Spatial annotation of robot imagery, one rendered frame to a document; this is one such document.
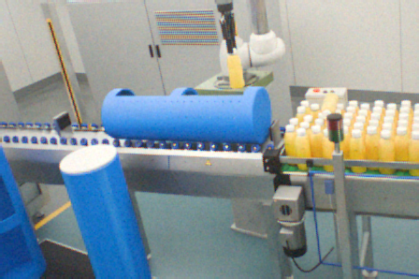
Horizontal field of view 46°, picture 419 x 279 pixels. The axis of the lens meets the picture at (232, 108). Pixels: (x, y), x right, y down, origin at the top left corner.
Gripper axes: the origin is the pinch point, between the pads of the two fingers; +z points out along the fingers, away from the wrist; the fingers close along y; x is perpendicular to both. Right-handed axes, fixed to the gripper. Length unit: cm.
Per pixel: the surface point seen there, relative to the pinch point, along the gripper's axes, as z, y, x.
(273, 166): 50, 25, 22
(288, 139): 42, 15, 28
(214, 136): 42.0, 13.6, -10.7
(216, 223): 146, -50, -56
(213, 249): 146, -23, -47
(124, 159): 58, 13, -69
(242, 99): 24.7, 8.4, 5.0
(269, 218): 91, 10, 10
